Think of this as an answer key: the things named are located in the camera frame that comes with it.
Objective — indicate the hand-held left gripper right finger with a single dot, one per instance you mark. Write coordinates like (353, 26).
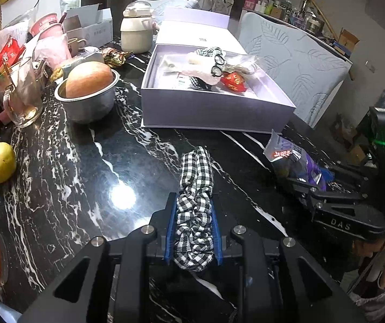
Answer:
(217, 239)

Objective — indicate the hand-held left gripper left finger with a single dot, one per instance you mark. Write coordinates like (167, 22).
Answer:
(170, 232)

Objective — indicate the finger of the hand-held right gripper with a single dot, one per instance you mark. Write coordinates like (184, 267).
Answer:
(350, 176)
(330, 197)

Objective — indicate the black white gingham scrunchie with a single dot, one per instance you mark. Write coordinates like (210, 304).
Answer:
(194, 188)

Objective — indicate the silver purple snack bag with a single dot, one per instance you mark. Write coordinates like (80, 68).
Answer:
(291, 161)

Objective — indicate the lavender gift box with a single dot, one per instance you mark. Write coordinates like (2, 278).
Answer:
(212, 111)

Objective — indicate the gingham cloth with white lace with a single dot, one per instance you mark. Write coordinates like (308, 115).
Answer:
(197, 83)

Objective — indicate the clear bag with white pads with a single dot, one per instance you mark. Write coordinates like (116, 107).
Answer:
(195, 60)

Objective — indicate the black-framed glasses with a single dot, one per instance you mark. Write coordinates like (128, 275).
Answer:
(207, 52)

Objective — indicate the chair with leaf-pattern cover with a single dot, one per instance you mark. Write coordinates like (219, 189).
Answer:
(293, 64)
(168, 5)

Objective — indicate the brown cardboard box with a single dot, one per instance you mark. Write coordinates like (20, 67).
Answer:
(347, 42)

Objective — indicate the metal bowl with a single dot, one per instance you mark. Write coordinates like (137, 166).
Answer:
(88, 107)

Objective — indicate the red foil packet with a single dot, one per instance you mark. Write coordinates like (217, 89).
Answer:
(234, 81)

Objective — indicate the white blue small packet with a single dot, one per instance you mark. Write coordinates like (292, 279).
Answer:
(180, 81)

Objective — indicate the orange pomelo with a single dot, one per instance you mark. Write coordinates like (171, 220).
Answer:
(88, 79)

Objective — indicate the row of bottles and jars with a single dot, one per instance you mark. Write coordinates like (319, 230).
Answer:
(280, 6)

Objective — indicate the gold candy wrapper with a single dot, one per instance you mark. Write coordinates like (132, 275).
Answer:
(113, 57)

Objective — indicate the glass mug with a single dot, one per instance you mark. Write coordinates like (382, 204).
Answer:
(22, 97)

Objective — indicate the cream electric kettle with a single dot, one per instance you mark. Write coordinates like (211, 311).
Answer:
(137, 30)

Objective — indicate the beige cup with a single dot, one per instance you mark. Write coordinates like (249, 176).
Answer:
(75, 45)

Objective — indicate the pink plastic bag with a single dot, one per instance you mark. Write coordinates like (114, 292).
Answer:
(52, 50)

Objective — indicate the white cardboard box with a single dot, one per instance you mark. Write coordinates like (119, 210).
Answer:
(91, 23)

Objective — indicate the pink cup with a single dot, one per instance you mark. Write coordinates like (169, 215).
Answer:
(46, 27)

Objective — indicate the red snack packet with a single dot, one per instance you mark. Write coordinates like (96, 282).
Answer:
(10, 50)

